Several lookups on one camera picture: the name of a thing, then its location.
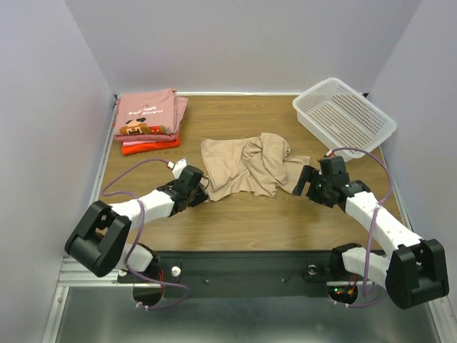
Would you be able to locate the dark pink folded t-shirt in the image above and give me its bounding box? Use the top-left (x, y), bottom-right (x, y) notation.
top-left (114, 133), bottom-right (179, 142)

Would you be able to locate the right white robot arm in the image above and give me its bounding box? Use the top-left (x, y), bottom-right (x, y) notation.
top-left (293, 152), bottom-right (449, 309)

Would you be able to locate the pink printed folded t-shirt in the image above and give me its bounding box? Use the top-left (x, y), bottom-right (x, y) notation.
top-left (115, 88), bottom-right (188, 137)

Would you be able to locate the orange folded t-shirt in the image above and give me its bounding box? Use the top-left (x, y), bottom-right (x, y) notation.
top-left (121, 136), bottom-right (181, 156)

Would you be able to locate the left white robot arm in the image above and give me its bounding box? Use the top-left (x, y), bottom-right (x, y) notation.
top-left (64, 160), bottom-right (207, 277)

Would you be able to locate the white plastic basket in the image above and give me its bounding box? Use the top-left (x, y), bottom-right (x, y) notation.
top-left (292, 77), bottom-right (397, 161)

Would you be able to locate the light pink folded t-shirt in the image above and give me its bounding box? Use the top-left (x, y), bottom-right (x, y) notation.
top-left (122, 141), bottom-right (157, 147)

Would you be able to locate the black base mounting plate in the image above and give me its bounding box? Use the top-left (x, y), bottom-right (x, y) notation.
top-left (117, 249), bottom-right (361, 299)

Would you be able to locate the aluminium frame rail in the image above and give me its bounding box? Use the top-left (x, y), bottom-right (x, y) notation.
top-left (56, 257), bottom-right (126, 287)

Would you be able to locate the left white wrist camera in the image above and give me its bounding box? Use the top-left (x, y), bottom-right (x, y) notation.
top-left (167, 159), bottom-right (188, 179)

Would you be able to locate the beige t-shirt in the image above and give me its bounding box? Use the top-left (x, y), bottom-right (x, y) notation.
top-left (201, 133), bottom-right (311, 202)

